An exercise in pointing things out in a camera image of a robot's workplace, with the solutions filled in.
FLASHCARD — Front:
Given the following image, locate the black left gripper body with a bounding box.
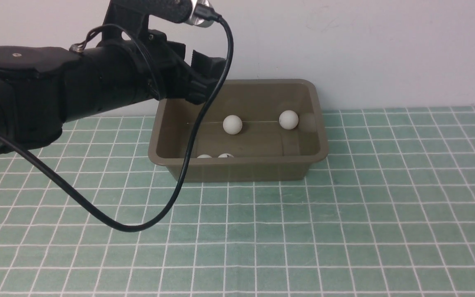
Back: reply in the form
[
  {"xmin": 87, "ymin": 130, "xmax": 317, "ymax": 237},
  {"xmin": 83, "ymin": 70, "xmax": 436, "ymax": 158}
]
[{"xmin": 138, "ymin": 29, "xmax": 209, "ymax": 104}]

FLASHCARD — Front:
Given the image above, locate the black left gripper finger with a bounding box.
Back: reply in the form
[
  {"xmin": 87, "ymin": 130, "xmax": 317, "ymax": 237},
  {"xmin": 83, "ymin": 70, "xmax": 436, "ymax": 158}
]
[{"xmin": 190, "ymin": 50, "xmax": 226, "ymax": 90}]

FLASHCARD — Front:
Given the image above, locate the white ball with top mark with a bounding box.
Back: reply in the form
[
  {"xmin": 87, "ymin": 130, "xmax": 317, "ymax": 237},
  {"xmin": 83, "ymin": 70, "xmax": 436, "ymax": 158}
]
[{"xmin": 223, "ymin": 115, "xmax": 243, "ymax": 135}]

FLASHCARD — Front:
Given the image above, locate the white ball with dark logo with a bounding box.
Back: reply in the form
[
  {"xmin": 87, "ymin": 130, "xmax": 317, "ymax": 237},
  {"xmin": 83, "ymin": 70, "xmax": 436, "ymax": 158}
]
[{"xmin": 218, "ymin": 153, "xmax": 234, "ymax": 158}]

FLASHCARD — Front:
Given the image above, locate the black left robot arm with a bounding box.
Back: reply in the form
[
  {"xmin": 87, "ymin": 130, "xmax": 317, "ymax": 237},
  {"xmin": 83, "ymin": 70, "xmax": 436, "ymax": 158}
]
[{"xmin": 0, "ymin": 30, "xmax": 226, "ymax": 150}]

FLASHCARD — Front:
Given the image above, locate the olive green plastic bin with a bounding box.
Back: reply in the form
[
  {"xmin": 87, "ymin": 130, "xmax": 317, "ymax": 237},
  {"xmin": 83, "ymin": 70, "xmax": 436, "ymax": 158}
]
[{"xmin": 148, "ymin": 79, "xmax": 329, "ymax": 183}]

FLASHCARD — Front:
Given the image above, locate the green checkered tablecloth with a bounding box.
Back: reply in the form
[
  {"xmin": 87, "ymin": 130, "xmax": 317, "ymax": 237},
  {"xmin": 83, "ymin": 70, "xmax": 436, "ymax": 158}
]
[{"xmin": 0, "ymin": 106, "xmax": 475, "ymax": 297}]

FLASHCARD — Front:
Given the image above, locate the black camera cable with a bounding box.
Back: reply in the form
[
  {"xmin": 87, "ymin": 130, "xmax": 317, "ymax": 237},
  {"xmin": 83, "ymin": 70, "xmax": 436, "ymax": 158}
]
[{"xmin": 0, "ymin": 12, "xmax": 235, "ymax": 233}]

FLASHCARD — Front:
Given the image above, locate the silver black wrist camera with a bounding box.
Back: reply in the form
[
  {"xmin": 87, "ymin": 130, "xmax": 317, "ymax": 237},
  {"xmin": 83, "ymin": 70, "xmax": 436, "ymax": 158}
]
[{"xmin": 101, "ymin": 0, "xmax": 222, "ymax": 42}]

